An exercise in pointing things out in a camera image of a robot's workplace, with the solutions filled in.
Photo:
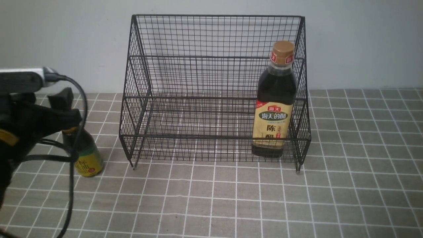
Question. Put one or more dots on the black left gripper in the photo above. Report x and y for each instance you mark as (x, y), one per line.
(24, 124)

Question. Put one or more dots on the small orange-capped sauce bottle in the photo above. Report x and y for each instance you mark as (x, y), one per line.
(89, 162)

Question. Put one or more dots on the large dark vinegar bottle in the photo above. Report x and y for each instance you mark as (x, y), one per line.
(276, 92)

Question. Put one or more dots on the grey grid tablecloth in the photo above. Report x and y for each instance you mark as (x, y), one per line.
(362, 178)

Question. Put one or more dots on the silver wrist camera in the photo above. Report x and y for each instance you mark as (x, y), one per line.
(27, 79)

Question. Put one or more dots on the black wire mesh rack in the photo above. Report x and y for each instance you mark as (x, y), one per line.
(190, 87)

